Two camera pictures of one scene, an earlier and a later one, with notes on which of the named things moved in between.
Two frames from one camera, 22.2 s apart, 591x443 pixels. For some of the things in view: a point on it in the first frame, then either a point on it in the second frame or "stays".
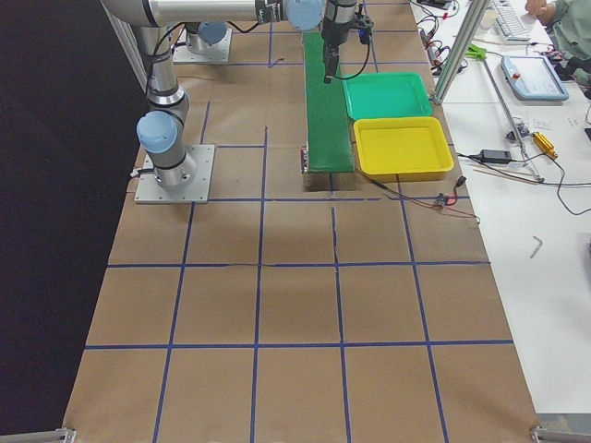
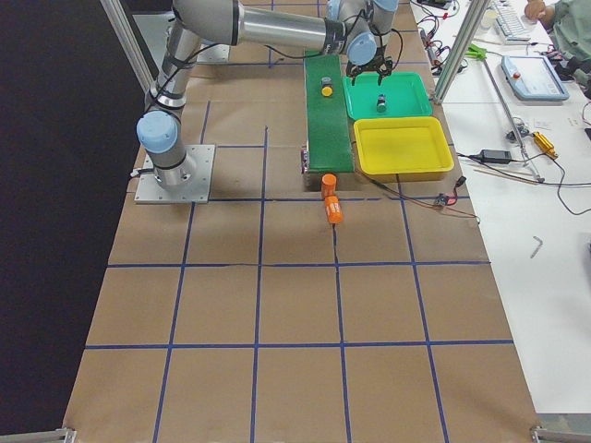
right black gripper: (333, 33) -> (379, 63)
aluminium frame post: (470, 25) stays
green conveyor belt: (330, 146) stays
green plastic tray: (386, 95) stays
